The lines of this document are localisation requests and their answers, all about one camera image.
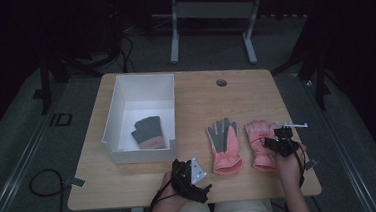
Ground white metal desk frame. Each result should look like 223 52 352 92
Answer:
150 0 270 72

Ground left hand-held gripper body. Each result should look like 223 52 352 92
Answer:
169 156 214 207

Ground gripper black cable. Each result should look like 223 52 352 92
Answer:
144 176 181 212
289 137 310 189

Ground pink glove grey palm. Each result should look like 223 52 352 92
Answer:
205 115 245 178

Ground black metal stand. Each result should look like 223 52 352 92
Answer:
267 9 336 115
27 19 129 117

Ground black floor cable loop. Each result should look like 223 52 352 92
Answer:
27 167 68 212

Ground pink glove with print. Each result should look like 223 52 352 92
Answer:
244 118 283 174

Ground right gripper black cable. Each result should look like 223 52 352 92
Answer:
289 137 310 189

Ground grey bracket on table edge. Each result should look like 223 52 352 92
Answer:
304 158 320 172
62 175 88 191

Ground person's right hand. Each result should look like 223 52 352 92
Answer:
273 143 311 192

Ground black rectangular floor bracket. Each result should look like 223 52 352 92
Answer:
47 111 74 129

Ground wooden table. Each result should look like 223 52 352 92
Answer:
58 59 323 212

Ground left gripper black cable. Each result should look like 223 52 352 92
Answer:
144 176 181 212

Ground grey knit glove pink cuff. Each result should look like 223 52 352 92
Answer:
130 115 166 152

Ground white box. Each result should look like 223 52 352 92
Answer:
97 71 181 167

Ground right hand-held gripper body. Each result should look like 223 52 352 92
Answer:
270 121 311 159

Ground person's left hand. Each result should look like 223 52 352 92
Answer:
155 169 190 210

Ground black cables behind table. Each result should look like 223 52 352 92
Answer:
116 33 139 75

